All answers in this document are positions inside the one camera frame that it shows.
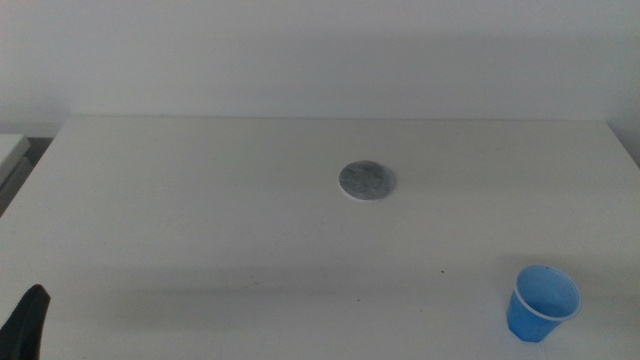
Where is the blue plastic cup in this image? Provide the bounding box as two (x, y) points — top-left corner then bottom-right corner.
(506, 264), (583, 344)

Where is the round grey cup mat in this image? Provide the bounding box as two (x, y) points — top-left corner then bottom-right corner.
(338, 159), (397, 202)

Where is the white side furniture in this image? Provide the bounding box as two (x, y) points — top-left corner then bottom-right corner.
(0, 133), (32, 187)

